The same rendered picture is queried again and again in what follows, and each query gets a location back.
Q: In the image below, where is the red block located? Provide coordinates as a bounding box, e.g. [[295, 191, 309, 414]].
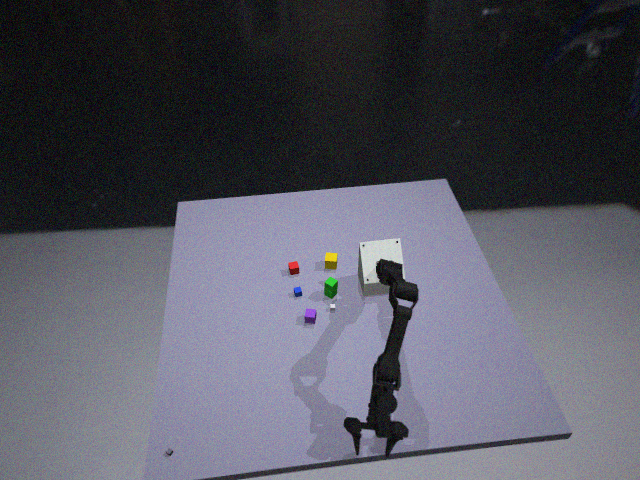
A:
[[288, 261, 299, 275]]

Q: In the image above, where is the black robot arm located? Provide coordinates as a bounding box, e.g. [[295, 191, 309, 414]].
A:
[[370, 259, 418, 439]]

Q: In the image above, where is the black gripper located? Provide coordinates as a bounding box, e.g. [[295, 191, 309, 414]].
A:
[[343, 403, 409, 458]]

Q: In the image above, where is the yellow block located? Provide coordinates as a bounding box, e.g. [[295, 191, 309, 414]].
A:
[[325, 253, 337, 269]]

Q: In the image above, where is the purple block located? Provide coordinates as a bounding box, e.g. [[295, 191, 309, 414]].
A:
[[305, 308, 316, 324]]

